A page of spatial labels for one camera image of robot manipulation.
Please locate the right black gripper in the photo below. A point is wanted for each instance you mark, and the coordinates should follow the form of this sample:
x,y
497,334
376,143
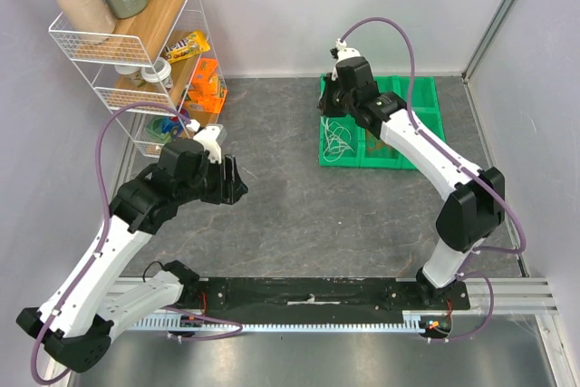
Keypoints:
x,y
326,101

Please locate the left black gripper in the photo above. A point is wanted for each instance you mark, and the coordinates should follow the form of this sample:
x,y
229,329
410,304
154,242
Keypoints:
x,y
232,188

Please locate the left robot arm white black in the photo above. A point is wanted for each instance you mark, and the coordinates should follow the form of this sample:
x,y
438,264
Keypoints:
x,y
77,325

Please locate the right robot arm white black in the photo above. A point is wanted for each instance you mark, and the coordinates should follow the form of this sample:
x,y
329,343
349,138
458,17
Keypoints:
x,y
471,196

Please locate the green six-compartment bin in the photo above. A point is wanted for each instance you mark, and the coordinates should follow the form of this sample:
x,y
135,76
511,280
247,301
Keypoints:
x,y
344,144

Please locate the green blue toy car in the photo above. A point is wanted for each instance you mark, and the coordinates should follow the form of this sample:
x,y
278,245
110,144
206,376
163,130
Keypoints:
x,y
163,129

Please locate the orange snack box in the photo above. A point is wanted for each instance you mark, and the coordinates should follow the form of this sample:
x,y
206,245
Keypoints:
x,y
206,91

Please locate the yellow candy bag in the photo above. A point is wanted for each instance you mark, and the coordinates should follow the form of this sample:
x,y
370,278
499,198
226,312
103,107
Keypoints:
x,y
191,45

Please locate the beige pump bottle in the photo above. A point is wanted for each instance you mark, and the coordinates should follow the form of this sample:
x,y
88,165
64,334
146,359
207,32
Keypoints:
x,y
92,18

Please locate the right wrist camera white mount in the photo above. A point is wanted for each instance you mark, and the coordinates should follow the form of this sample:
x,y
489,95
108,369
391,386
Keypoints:
x,y
341,52

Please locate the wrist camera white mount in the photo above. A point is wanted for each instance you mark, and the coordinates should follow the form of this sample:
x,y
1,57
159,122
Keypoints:
x,y
341,52
210,137

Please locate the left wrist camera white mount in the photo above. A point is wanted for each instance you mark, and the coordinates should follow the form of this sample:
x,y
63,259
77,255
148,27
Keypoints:
x,y
210,137

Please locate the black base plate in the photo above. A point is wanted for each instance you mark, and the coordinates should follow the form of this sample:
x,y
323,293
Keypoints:
x,y
227,293

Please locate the white wire shelf rack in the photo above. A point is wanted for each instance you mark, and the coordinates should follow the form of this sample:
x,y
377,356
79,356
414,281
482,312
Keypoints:
x,y
136,42

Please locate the slotted cable duct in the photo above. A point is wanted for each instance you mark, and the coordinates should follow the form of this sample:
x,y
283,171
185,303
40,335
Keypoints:
x,y
166,321

